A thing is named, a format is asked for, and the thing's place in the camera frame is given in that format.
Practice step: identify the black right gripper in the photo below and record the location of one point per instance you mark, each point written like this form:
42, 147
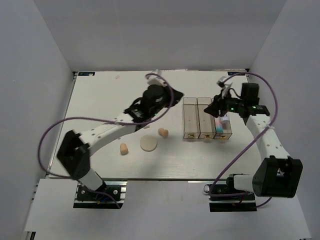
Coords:
213, 109

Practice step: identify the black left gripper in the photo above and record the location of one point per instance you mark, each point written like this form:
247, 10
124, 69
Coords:
177, 95

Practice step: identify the white spray bottle clear cap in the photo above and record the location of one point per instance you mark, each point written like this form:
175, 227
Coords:
225, 121

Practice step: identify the pink teal gradient spray bottle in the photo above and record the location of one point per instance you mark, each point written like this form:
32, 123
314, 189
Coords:
218, 125

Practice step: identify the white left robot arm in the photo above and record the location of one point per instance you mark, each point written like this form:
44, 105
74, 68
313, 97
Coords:
76, 148

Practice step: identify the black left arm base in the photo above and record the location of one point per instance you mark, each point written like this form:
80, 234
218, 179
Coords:
112, 197

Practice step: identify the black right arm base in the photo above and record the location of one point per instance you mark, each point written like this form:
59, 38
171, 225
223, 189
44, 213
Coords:
229, 204

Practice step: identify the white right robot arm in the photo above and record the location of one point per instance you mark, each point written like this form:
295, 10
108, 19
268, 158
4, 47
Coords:
278, 174

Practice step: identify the beige makeup sponge right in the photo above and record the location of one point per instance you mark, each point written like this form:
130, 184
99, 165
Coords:
163, 132

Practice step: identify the beige makeup sponge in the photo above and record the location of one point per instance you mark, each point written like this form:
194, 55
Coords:
123, 149
163, 132

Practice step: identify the beige makeup sponge left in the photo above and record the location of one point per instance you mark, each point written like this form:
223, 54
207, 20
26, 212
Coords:
123, 149

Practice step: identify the clear organizer bin middle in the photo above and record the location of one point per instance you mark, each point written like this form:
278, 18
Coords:
206, 125

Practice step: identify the clear organizer bin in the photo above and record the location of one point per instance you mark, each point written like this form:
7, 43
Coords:
221, 136
190, 115
206, 125

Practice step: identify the clear organizer bin right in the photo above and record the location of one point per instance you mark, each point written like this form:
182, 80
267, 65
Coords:
221, 136

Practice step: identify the clear organizer bin left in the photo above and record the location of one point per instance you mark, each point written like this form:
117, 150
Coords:
190, 115

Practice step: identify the round beige powder puff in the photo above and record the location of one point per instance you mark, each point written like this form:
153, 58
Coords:
148, 143

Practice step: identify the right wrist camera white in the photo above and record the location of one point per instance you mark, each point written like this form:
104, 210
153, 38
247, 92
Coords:
225, 87

